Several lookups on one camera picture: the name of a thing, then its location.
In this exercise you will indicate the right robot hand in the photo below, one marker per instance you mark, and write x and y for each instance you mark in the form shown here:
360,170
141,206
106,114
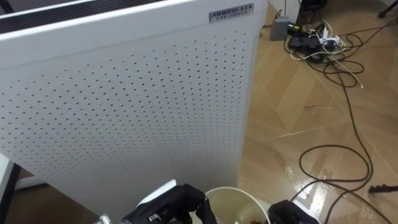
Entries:
287,213

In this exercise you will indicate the grey power adapter box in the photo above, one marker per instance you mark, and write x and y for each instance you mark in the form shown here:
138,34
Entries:
279,28

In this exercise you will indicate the white plug adapter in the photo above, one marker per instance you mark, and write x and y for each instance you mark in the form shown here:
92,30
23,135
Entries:
329,39

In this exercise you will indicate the black power strip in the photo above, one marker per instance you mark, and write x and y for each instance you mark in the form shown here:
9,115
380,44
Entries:
306,42

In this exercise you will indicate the white round bowl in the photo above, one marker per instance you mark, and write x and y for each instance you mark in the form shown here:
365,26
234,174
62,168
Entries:
236,205

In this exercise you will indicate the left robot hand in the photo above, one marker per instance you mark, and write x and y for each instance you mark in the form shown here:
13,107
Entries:
174,202

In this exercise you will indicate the white perforated air purifier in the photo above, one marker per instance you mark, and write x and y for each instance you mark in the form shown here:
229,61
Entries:
124,102

